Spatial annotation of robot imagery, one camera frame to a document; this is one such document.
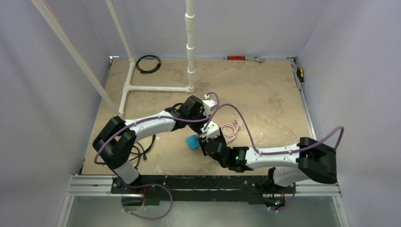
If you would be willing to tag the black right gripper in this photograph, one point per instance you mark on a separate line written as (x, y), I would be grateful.
(206, 143)

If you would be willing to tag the red handled adjustable wrench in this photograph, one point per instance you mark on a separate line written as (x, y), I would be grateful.
(244, 58)

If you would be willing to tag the yellow black screwdriver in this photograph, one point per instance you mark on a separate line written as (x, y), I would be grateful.
(300, 75)

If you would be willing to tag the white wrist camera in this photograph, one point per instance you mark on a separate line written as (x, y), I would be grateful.
(209, 105)
(210, 131)

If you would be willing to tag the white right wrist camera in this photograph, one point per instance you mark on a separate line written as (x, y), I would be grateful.
(210, 131)

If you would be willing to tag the blue square adapter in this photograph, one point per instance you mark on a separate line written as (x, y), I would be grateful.
(193, 142)

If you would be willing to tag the aluminium front frame rail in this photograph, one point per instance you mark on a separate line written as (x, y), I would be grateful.
(89, 185)

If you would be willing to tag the aluminium table edge rail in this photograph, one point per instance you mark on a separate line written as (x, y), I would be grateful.
(301, 90)

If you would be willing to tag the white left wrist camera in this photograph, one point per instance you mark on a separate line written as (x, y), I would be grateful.
(209, 105)

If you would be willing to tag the white PVC pipe frame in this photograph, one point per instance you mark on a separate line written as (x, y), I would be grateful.
(62, 35)

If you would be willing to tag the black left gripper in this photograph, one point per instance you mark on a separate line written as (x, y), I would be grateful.
(197, 128)

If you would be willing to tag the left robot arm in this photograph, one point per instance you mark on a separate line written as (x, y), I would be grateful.
(115, 141)

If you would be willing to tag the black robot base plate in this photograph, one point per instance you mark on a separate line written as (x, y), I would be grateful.
(252, 189)

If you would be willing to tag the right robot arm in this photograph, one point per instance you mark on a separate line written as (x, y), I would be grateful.
(307, 159)

